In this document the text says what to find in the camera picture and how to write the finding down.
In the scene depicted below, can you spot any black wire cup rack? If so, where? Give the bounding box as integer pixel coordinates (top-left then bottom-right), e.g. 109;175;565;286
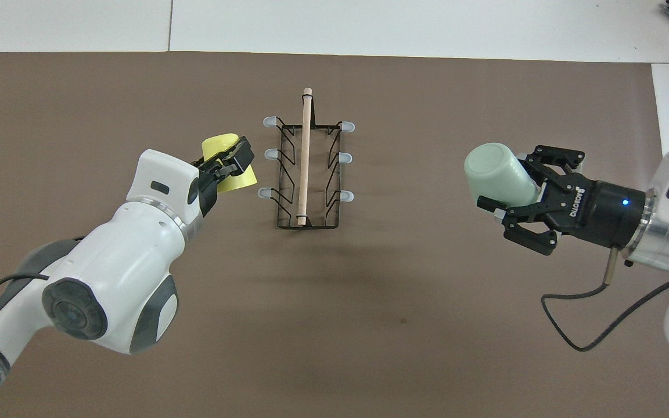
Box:
257;87;357;230

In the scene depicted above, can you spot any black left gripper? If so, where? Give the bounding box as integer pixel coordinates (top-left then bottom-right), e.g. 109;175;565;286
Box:
186;136;256;219

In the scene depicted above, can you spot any light green plastic cup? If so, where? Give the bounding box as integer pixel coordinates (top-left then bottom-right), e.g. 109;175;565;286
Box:
464;143;544;208

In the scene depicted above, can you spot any yellow plastic cup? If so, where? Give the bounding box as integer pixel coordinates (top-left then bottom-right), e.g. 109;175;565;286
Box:
201;134;257;193

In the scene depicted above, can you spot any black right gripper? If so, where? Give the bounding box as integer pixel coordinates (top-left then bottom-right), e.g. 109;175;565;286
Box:
477;145;651;257

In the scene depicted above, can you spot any brown table mat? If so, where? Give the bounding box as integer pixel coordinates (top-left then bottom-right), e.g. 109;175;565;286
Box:
0;51;669;418

